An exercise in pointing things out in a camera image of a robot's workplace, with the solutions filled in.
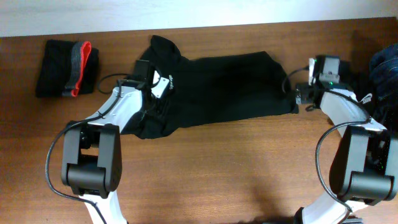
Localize folded black garment red band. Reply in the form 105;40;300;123
35;40;99;98

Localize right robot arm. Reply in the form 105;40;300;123
293;55;397;224

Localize blue denim garment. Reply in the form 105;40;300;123
369;44;397;99

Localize black left camera cable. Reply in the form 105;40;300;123
45;62;162;224

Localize black clothes pile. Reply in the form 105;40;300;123
340;61;397;133

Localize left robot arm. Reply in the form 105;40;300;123
61;60;169;223

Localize black t-shirt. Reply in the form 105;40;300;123
122;35;299;139

